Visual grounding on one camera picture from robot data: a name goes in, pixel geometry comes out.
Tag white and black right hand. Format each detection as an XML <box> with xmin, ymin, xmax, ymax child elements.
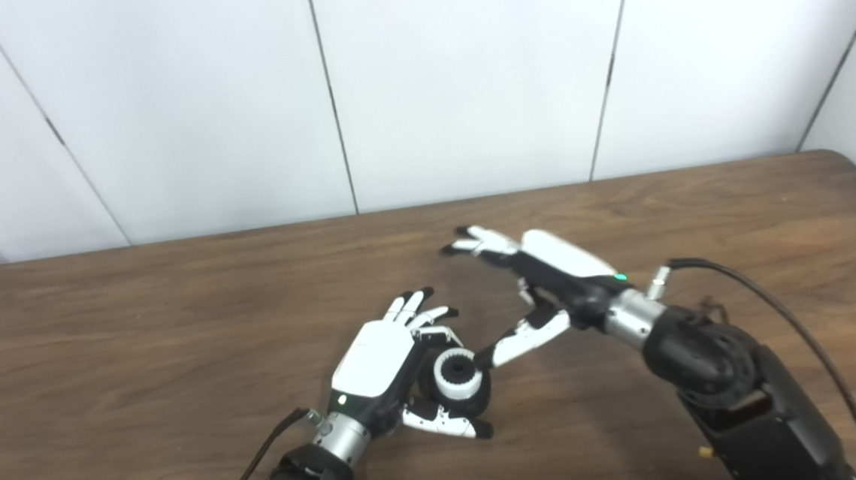
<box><xmin>438</xmin><ymin>215</ymin><xmax>637</xmax><ymax>375</ymax></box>

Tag white and black left hand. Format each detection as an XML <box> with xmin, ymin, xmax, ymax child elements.
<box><xmin>322</xmin><ymin>283</ymin><xmax>495</xmax><ymax>451</ymax></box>

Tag round black part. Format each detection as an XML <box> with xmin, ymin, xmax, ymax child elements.
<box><xmin>415</xmin><ymin>345</ymin><xmax>495</xmax><ymax>422</ymax></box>

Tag white ring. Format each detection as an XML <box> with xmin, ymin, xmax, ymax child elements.
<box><xmin>432</xmin><ymin>346</ymin><xmax>483</xmax><ymax>403</ymax></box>

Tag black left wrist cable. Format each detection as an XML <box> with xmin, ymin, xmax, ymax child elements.
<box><xmin>205</xmin><ymin>406</ymin><xmax>325</xmax><ymax>480</ymax></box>

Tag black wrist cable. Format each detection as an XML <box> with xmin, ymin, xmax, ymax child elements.
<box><xmin>644</xmin><ymin>246</ymin><xmax>856</xmax><ymax>480</ymax></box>
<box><xmin>205</xmin><ymin>406</ymin><xmax>325</xmax><ymax>480</ymax></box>

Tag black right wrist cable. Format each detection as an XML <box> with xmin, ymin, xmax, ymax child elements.
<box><xmin>644</xmin><ymin>246</ymin><xmax>856</xmax><ymax>480</ymax></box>

